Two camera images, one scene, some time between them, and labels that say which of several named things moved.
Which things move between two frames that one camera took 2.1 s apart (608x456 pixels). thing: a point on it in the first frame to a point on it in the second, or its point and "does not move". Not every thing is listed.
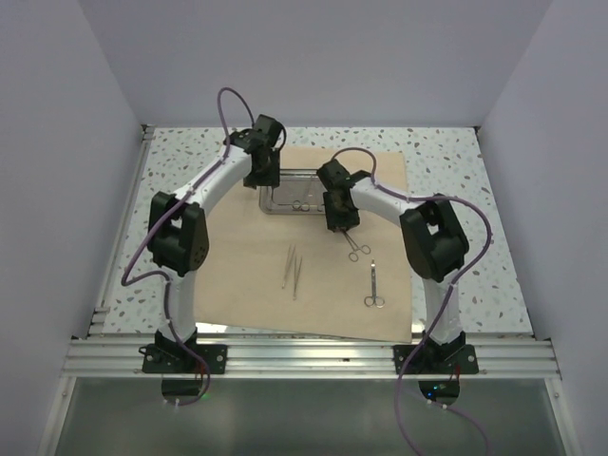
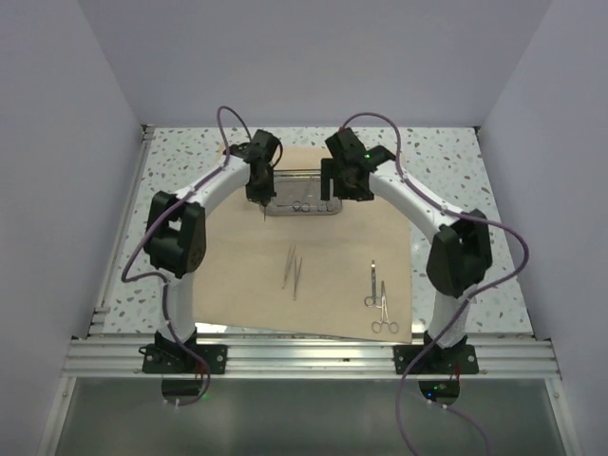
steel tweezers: x=295 y=280 does not move
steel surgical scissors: x=373 y=299 does not move
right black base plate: x=460 y=359 does not move
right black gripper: x=333 y=220 to x=332 y=170
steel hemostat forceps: x=353 y=256 to x=376 y=327
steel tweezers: x=288 y=265 does not move
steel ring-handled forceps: x=303 y=205 does not move
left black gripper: x=272 y=179 to x=263 y=198
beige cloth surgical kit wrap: x=291 y=273 does not move
